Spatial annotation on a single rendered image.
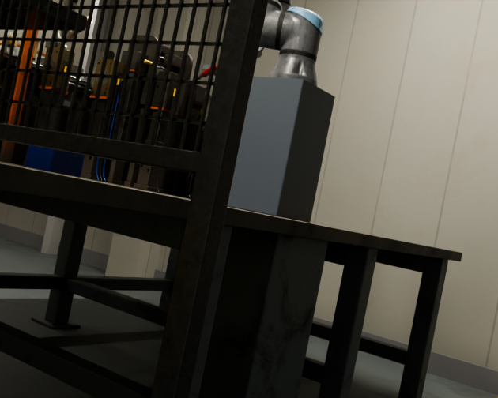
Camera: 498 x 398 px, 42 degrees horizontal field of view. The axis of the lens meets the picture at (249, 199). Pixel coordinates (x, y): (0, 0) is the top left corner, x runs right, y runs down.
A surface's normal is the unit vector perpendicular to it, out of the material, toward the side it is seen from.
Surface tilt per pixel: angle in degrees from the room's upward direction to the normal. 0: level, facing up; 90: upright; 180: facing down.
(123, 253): 90
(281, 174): 90
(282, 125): 90
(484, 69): 90
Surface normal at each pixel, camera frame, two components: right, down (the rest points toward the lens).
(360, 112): -0.56, -0.12
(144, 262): 0.80, 0.15
